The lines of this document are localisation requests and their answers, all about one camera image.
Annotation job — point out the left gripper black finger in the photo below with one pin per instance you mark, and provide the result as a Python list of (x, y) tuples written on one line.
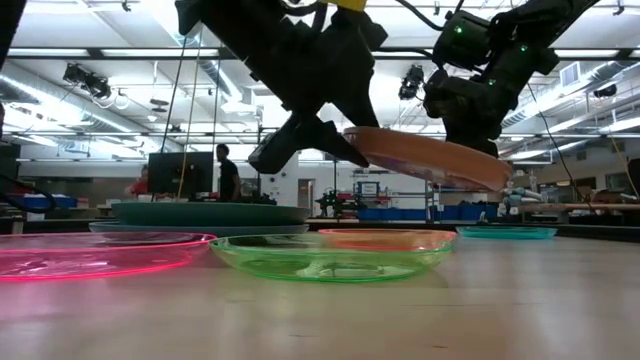
[(332, 142), (362, 111)]

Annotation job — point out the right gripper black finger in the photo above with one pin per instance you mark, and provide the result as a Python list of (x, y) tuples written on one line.
[(475, 137)]

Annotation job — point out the brown plastic plate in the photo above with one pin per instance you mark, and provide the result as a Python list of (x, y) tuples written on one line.
[(430, 157)]

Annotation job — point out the small clear cyan plastic plate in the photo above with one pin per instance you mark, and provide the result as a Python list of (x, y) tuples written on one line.
[(505, 232)]

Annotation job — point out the small clear orange plastic plate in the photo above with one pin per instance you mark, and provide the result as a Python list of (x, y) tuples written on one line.
[(390, 239)]

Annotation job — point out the dark teal plastic plate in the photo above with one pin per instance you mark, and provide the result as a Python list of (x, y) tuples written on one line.
[(210, 207)]

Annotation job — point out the large light teal plastic plate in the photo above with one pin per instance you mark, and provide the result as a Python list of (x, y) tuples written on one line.
[(210, 222)]

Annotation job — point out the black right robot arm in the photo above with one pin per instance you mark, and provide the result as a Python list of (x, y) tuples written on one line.
[(525, 40)]

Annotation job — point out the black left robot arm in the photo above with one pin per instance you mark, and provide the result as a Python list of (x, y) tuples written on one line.
[(235, 25)]

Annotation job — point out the black ceiling fixture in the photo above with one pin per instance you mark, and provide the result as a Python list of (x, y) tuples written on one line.
[(87, 80), (411, 82)]

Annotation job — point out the yellow tag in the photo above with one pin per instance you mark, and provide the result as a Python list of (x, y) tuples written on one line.
[(345, 4)]

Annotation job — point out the row of blue bins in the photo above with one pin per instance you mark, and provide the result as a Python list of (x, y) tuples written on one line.
[(450, 212)]

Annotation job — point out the person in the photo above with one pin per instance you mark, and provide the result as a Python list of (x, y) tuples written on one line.
[(229, 175), (139, 186)]

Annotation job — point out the small clear green plastic plate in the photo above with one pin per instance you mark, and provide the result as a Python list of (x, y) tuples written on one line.
[(325, 265)]

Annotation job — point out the black computer monitor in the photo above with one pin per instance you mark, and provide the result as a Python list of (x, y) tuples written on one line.
[(180, 175)]

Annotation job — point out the large blue plastic plate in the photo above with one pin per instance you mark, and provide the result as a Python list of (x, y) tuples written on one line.
[(200, 230)]

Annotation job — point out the small clear pink plastic plate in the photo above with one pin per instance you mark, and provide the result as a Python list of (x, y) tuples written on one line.
[(95, 257)]

